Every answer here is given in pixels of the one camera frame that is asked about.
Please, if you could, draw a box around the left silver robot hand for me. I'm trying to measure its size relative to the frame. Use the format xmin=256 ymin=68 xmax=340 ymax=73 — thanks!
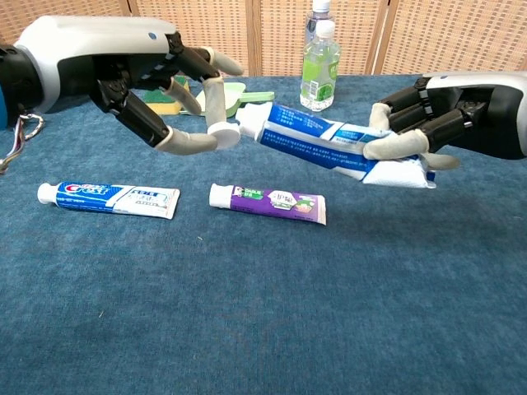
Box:
xmin=14 ymin=15 xmax=245 ymax=156

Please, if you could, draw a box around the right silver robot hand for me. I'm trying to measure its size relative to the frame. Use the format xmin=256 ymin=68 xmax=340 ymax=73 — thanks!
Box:
xmin=362 ymin=70 xmax=527 ymax=170

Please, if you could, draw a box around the blue white toothpaste tube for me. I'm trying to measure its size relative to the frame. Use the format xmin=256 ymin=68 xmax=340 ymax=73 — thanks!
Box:
xmin=236 ymin=102 xmax=437 ymax=189

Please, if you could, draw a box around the Crest toothpaste tube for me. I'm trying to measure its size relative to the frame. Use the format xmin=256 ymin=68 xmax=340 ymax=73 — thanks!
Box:
xmin=36 ymin=182 xmax=181 ymax=220

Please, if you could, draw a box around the purple toothpaste tube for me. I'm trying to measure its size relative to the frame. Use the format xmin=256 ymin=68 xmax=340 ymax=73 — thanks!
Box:
xmin=208 ymin=183 xmax=328 ymax=226

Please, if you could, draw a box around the wicker folding screen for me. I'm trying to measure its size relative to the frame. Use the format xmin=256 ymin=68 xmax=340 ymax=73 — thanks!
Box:
xmin=0 ymin=0 xmax=527 ymax=78

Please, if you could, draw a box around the green yellow sponge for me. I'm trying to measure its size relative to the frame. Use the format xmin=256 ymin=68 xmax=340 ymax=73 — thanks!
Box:
xmin=142 ymin=73 xmax=191 ymax=115

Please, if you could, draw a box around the light green dustpan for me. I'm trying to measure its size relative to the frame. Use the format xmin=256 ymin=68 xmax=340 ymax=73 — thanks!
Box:
xmin=195 ymin=81 xmax=276 ymax=119

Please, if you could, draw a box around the green label water bottle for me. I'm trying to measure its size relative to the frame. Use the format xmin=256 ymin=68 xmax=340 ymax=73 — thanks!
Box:
xmin=299 ymin=20 xmax=342 ymax=113

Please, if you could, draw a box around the clear water bottle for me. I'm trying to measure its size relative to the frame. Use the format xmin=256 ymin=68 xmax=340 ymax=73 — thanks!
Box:
xmin=305 ymin=0 xmax=335 ymax=46

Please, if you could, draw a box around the blue table mat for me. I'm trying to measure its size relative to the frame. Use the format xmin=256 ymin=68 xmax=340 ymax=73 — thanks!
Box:
xmin=0 ymin=72 xmax=527 ymax=395

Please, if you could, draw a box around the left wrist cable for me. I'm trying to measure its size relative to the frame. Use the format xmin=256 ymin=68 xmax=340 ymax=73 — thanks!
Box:
xmin=0 ymin=114 xmax=45 ymax=176

